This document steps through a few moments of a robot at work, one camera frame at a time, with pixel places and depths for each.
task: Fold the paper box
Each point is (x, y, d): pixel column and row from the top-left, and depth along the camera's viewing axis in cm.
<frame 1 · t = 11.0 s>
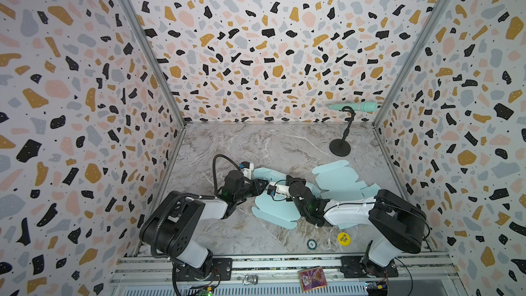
left hand: (270, 180, 88), fingers closed
right hand: (291, 171, 86), fingers closed
mint paper box sheet: (278, 215, 88), on the table
mint flat box sheets stack: (340, 180, 101), on the table
yellow round sticker: (344, 238, 83), on the table
dark round tape roll: (311, 244, 81), on the table

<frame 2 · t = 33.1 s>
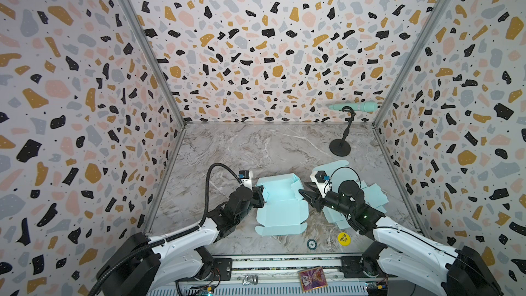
left hand: (268, 185, 81), fingers closed
right hand: (303, 185, 76), fingers open
mint paper box sheet: (285, 210, 84), point 7 cm above the table
the other named things where they were.

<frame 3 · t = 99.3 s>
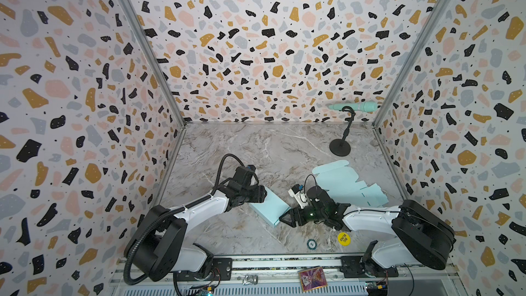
left hand: (265, 190, 87), fingers open
right hand: (284, 214, 81), fingers open
mint paper box sheet: (272, 208, 87), point 4 cm above the table
the other named things where they were.

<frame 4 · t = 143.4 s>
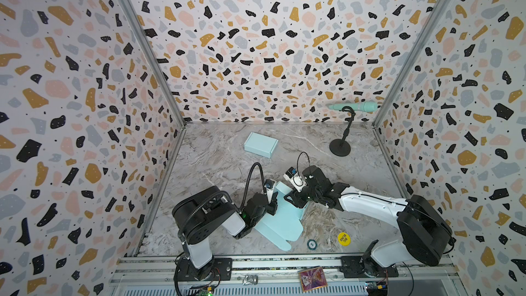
left hand: (280, 190, 89), fingers closed
right hand: (287, 192, 84), fingers open
mint paper box sheet: (260, 144, 109), point 5 cm above the table
mint flat box sheets stack: (286, 224, 87), on the table
the other named things where they were.

